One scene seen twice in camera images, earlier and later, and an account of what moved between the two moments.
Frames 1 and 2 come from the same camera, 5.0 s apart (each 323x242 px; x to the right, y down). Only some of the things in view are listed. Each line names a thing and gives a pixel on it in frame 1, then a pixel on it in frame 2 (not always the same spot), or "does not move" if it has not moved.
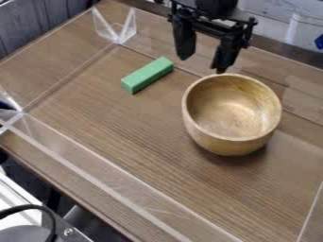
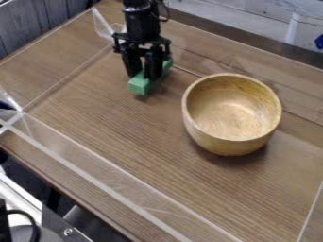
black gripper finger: (184, 30) -> (131, 59)
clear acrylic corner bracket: (122, 31) does not move
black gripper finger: (231, 44) -> (152, 63)
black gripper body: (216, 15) -> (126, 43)
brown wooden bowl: (231, 112) does not move
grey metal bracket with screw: (65, 233) does not move
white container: (303, 27) does not move
